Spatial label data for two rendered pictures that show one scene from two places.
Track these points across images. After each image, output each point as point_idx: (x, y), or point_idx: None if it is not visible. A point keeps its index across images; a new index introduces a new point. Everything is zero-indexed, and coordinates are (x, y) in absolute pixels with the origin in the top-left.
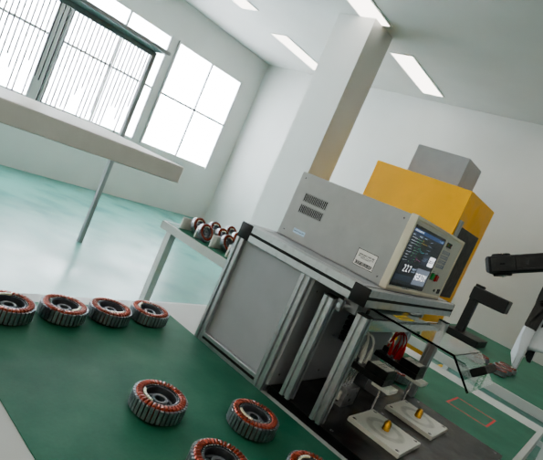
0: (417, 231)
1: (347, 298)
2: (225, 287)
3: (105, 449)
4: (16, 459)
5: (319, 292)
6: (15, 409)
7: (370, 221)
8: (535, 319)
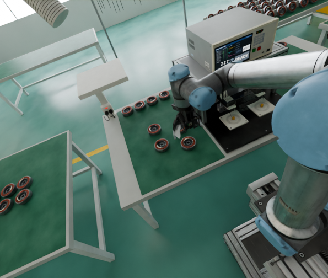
0: (218, 49)
1: None
2: None
3: (140, 144)
4: (124, 149)
5: None
6: (126, 138)
7: (204, 48)
8: (173, 128)
